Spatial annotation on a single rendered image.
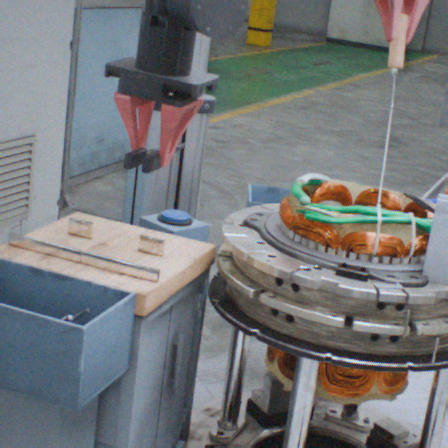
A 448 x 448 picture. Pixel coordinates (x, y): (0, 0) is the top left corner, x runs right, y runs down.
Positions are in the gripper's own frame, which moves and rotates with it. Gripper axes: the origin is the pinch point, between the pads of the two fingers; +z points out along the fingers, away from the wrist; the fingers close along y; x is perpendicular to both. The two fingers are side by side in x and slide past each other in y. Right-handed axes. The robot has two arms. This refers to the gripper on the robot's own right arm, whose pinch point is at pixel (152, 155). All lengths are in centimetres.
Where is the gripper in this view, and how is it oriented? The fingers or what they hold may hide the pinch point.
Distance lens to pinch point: 97.1
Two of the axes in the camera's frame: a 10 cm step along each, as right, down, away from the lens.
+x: 3.4, -2.8, 9.0
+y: 9.3, 2.5, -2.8
